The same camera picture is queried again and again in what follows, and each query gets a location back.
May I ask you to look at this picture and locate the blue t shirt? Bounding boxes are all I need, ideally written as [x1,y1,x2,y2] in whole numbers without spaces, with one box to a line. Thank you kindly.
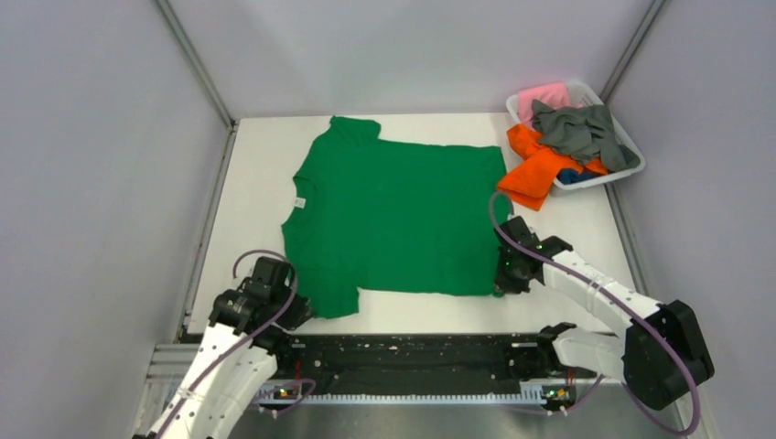
[556,168,600,185]

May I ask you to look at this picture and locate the white slotted cable duct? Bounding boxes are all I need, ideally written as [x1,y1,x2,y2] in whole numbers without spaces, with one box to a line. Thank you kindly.
[253,383,570,406]

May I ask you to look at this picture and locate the grey t shirt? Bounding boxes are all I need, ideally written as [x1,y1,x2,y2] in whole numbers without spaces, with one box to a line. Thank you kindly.
[532,100,641,172]

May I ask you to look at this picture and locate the pink t shirt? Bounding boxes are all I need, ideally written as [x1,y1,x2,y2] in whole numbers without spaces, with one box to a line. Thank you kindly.
[517,82,572,128]

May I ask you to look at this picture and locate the orange t shirt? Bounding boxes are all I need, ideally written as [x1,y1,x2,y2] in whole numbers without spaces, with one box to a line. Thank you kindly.
[497,123,609,211]

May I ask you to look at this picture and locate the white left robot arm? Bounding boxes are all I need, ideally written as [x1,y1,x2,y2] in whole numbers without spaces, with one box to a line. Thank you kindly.
[139,250,314,438]

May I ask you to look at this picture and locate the green t shirt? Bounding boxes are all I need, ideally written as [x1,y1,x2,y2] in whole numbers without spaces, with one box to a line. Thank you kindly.
[282,116,511,319]

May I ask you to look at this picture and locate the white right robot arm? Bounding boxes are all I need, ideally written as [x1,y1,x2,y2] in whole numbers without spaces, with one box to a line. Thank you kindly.
[494,216,716,410]

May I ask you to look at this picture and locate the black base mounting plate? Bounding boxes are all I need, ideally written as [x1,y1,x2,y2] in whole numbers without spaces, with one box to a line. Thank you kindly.
[274,334,595,397]

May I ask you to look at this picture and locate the aluminium frame rail left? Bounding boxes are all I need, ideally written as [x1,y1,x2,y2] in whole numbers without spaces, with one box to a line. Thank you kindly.
[153,1,236,341]

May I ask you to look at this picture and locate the aluminium frame rail right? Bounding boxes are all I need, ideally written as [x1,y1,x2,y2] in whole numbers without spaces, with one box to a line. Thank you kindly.
[598,0,671,340]

